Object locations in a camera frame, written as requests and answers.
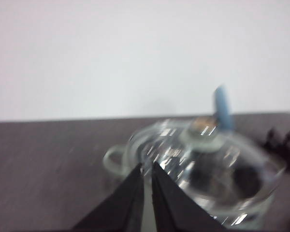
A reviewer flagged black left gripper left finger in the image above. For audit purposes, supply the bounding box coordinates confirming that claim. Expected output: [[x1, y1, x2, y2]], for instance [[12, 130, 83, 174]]
[[72, 163, 145, 232]]

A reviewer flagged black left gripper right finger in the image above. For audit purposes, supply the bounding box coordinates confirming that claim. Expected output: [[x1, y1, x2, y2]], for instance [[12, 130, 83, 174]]
[[152, 162, 228, 232]]

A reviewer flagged glass steamer lid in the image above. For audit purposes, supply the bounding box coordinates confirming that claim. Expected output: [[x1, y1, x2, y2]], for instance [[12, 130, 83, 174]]
[[127, 116, 286, 213]]

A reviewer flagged green electric steamer pot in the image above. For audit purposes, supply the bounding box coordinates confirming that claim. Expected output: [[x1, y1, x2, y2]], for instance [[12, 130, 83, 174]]
[[104, 135, 286, 230]]

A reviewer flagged blue plate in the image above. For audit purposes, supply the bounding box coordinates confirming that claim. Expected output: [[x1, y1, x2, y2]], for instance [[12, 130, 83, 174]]
[[214, 85, 232, 131]]

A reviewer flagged black plate rack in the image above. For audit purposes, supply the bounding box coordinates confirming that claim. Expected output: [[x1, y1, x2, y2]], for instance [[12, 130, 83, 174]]
[[263, 128, 290, 173]]

